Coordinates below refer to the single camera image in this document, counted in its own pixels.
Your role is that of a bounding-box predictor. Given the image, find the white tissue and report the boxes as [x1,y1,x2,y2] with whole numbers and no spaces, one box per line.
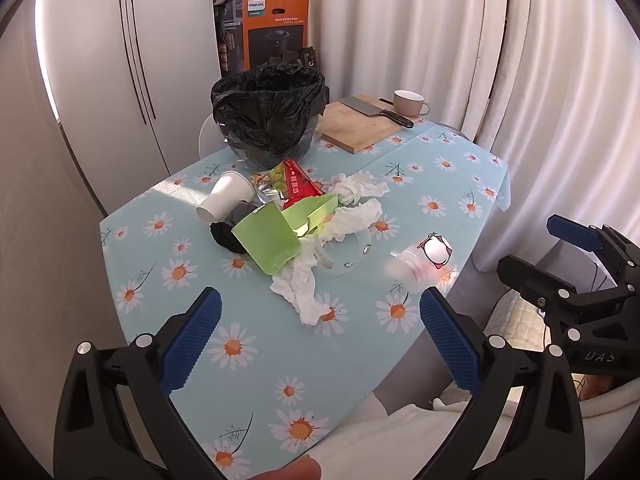
[270,198,383,326]
[328,171,390,206]

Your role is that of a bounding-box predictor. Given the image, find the beige ceramic mug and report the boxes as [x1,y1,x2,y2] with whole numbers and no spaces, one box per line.
[393,89,431,117]

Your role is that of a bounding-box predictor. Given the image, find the white curtain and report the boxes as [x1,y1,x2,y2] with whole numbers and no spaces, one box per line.
[310,0,639,269]

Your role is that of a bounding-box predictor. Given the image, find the daisy print blue tablecloth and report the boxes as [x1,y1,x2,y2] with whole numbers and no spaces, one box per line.
[100,122,510,479]

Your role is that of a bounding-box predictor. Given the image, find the red snack wrapper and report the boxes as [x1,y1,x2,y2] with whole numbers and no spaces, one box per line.
[250,159,324,209]

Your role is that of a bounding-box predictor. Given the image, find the brown leather handbag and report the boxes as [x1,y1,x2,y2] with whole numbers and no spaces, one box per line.
[269,47,318,68]

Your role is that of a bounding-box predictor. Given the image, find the black plastic tray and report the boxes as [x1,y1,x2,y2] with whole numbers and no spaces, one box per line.
[209,200,256,255]

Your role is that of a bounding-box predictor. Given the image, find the white paper cup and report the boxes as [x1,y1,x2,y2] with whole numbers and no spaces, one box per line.
[196,170,256,226]

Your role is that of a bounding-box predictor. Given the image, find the white round chair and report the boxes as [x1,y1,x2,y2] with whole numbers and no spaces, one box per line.
[198,115,228,159]

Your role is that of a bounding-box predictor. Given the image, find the cleaver with black handle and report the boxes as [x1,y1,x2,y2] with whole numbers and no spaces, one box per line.
[340,96,414,129]

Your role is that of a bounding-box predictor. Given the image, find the cream quilted cushion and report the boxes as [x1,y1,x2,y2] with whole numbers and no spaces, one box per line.
[484,290,551,351]

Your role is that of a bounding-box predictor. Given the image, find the clear plastic cup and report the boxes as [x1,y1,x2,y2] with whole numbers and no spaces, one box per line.
[316,229,372,275]

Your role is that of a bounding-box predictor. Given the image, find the clear plastic bottle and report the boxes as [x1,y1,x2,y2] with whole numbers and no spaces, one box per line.
[384,232,454,286]

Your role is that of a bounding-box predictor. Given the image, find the trash bin with black bag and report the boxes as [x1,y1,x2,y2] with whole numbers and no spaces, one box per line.
[210,63,329,169]

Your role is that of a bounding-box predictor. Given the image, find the orange Philips appliance box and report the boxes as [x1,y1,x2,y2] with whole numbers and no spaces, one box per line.
[214,0,310,76]

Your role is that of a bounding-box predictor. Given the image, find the person left hand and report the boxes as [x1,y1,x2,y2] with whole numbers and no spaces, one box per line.
[250,455,321,480]

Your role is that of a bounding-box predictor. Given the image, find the green paper box piece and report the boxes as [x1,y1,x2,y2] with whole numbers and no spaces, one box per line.
[232,203,302,275]

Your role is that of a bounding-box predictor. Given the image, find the bamboo cutting board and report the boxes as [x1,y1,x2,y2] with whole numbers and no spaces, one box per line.
[318,101,405,154]

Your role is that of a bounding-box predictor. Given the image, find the white wardrobe cabinet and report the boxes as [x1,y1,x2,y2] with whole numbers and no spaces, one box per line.
[41,0,220,212]

